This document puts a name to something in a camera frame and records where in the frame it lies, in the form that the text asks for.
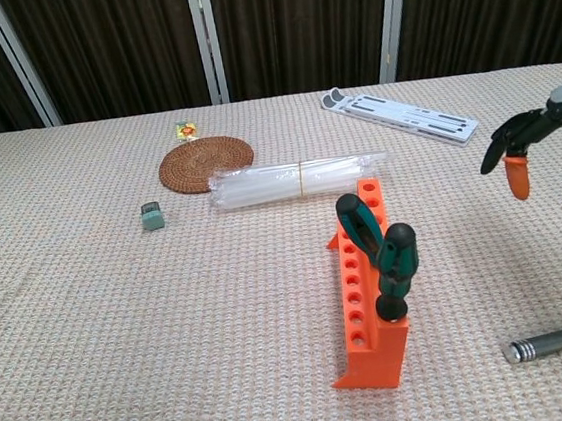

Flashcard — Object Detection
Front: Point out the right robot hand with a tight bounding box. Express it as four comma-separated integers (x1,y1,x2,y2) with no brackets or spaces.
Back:
472,81,562,254

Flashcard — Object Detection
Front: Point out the green black ribbed-handle screwdriver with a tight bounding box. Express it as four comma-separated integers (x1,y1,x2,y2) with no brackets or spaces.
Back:
367,221,425,323

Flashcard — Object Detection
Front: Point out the green black smooth-handle screwdriver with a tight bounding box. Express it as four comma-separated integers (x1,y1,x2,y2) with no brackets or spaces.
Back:
334,189,394,273

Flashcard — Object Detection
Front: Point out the grey metal precision screwdriver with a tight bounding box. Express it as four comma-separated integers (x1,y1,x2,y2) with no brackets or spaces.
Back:
499,325,562,365

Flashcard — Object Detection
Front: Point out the orange tube rack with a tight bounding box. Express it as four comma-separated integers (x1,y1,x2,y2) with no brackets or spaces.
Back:
309,173,419,396

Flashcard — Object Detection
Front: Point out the bundle of clear plastic tubes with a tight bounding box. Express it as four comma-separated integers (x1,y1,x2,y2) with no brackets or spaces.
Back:
204,148,391,213

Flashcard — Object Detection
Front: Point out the round woven brown coaster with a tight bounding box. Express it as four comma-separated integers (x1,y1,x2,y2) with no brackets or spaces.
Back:
155,131,258,199

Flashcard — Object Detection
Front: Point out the small yellow candy packet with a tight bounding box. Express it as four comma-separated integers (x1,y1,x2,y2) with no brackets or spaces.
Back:
173,120,199,144

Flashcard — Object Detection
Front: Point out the small green pencil sharpener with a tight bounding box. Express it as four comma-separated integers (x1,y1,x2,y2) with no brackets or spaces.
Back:
138,200,167,233

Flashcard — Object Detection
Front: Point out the beige woven tablecloth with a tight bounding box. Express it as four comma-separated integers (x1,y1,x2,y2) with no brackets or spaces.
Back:
0,62,562,421

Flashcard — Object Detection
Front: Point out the grey partition frame post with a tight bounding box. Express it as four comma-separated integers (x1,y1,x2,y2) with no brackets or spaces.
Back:
0,0,64,133
371,0,423,84
186,0,232,108

